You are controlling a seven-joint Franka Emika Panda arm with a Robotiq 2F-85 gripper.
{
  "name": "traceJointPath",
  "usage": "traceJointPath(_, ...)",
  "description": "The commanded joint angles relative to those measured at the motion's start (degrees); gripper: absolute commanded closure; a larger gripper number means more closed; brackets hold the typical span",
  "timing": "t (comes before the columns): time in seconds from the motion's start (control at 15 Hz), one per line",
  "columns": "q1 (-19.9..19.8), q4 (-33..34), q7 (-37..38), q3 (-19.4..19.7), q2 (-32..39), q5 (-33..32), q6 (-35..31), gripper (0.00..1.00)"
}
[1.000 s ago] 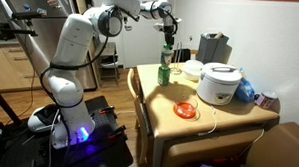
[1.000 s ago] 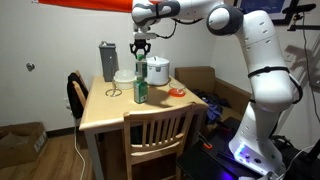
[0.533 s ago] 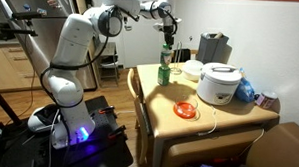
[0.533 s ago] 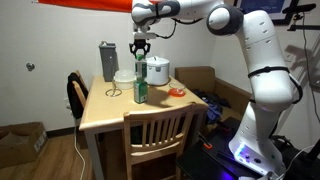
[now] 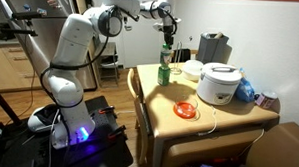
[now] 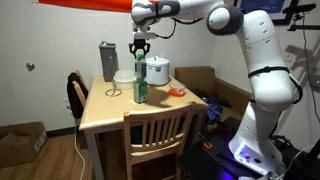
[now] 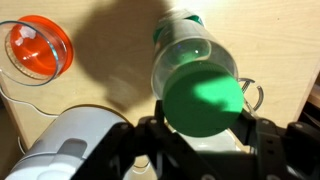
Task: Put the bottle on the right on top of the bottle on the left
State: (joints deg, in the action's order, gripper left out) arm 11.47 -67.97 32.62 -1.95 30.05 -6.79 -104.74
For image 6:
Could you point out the purple cloth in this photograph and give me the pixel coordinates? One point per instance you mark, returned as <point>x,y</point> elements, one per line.
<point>213,106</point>

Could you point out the grey bin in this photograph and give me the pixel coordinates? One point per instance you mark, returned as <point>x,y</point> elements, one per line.
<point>109,63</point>

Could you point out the red banner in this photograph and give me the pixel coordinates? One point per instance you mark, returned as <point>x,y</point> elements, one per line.
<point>86,4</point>

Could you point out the brown sofa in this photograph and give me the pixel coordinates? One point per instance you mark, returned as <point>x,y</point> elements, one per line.
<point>206,80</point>

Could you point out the black camera stand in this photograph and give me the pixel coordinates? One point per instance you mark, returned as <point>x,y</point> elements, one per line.
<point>305,13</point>

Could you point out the glass bowl with orange base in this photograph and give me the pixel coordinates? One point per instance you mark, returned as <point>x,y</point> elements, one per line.
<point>176,92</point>

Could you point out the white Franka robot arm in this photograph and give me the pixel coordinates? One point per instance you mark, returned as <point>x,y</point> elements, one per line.
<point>266,80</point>

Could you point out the metal wall door stopper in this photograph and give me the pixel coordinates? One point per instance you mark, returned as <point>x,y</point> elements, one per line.
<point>30,66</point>

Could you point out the wooden slat-back chair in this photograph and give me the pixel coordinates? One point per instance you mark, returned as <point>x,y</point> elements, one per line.
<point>156,133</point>

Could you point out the white lidded plastic container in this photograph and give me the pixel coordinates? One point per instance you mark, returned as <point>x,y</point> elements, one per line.
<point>124,80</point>

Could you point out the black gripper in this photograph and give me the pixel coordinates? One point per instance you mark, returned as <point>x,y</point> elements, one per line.
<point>140,43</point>

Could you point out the green square bottle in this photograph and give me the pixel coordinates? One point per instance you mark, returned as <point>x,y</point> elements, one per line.
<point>140,90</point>

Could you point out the white rice cooker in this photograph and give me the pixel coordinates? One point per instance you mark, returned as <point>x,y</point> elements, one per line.
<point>157,71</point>

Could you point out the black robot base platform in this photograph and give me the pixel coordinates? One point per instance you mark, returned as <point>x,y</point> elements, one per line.
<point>200,163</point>

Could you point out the light wooden table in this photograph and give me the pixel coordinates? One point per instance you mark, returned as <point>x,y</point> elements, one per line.
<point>106,110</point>

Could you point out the framed blue poster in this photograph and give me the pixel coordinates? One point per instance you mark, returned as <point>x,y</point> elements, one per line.
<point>266,8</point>

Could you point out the cardboard box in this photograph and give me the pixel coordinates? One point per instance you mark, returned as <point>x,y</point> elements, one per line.
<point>20,143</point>

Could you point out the wooden chair with jacket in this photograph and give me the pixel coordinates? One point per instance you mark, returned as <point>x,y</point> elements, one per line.
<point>80,91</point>

